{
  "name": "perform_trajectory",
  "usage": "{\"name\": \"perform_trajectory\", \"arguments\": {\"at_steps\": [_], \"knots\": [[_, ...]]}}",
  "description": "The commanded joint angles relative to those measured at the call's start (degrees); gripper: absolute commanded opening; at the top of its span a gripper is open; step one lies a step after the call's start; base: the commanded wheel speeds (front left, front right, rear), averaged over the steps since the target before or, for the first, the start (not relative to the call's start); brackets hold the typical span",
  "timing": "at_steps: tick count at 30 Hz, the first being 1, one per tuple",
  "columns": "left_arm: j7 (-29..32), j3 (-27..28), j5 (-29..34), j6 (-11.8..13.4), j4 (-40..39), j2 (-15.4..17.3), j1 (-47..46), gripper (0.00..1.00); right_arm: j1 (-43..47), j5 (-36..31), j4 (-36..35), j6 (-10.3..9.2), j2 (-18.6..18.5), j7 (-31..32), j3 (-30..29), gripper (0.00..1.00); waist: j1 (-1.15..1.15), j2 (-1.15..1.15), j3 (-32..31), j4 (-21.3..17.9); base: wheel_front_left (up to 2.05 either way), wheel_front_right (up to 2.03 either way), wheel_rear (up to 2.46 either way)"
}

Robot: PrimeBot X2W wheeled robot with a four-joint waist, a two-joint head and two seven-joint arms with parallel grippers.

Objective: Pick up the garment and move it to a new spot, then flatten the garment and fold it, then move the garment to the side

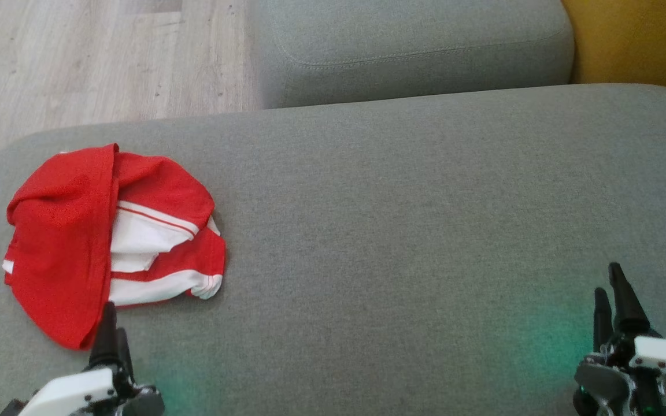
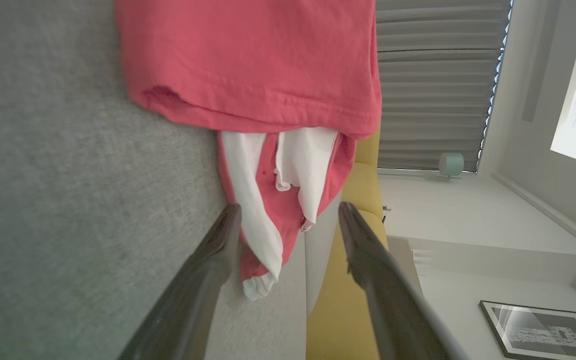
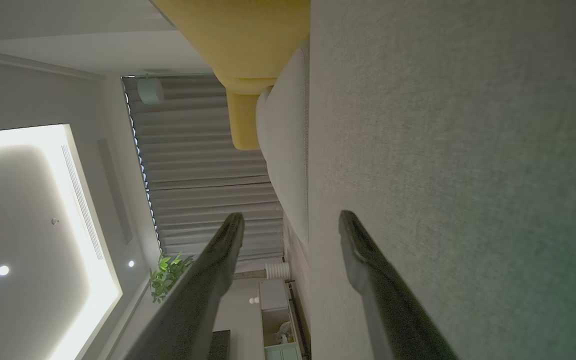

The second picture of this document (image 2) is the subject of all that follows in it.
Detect grey sofa seat cushion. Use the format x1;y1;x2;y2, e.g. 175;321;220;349
0;0;343;360

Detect yellow sofa backrest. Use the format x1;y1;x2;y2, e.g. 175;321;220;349
305;127;390;360

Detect black framed wall picture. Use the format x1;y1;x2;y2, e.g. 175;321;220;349
479;300;576;360

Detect mint green round lamp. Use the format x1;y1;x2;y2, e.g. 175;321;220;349
438;151;465;180

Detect white slatted wall vent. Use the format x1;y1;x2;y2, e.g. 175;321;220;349
410;247;435;277

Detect red basketball jersey white sleeves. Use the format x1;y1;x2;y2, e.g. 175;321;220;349
114;0;383;302

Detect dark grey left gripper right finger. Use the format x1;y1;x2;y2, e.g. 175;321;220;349
338;201;469;360

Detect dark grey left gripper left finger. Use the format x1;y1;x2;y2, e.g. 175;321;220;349
118;202;243;360

